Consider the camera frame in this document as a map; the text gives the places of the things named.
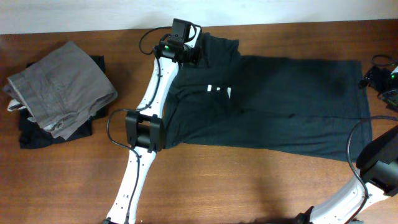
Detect black Nike t-shirt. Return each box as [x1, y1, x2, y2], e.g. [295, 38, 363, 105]
[164, 33, 373, 161]

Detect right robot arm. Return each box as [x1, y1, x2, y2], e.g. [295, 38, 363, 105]
[293, 116, 397, 224]

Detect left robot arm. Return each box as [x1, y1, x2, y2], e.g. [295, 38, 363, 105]
[103, 19, 203, 224]

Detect folded grey trousers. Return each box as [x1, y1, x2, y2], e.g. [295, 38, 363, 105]
[3, 41, 118, 139]

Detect folded black garment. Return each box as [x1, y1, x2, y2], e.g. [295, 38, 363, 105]
[19, 73, 106, 149]

